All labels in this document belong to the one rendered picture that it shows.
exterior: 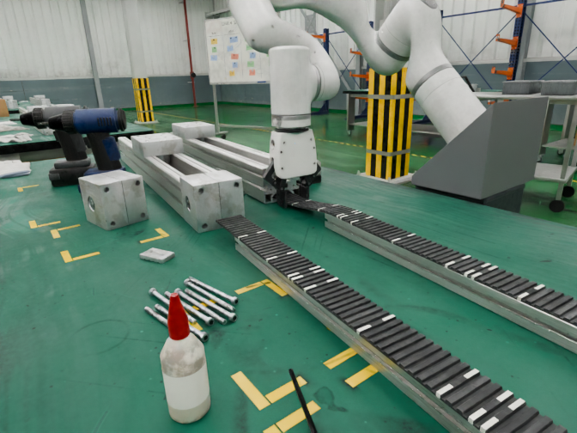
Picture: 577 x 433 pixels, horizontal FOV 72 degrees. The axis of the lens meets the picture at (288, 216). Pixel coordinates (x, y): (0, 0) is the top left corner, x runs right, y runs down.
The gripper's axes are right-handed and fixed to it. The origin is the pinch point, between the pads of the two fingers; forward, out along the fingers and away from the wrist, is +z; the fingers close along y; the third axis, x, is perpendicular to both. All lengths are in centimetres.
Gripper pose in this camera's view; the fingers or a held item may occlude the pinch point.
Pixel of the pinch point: (293, 196)
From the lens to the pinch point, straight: 90.6
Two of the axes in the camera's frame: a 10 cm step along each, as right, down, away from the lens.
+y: 8.6, -2.0, 4.7
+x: -5.1, -2.7, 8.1
